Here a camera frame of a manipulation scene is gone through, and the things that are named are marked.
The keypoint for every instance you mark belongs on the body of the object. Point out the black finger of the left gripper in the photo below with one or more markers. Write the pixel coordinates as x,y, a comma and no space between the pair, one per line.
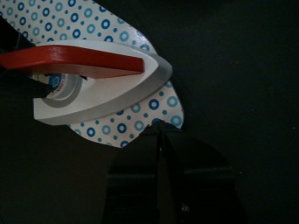
13,39
23,87

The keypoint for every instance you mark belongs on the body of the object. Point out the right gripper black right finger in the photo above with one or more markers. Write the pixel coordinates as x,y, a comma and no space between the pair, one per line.
197,180

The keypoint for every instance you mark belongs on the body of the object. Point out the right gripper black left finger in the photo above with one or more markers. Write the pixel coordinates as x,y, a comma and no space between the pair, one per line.
136,175

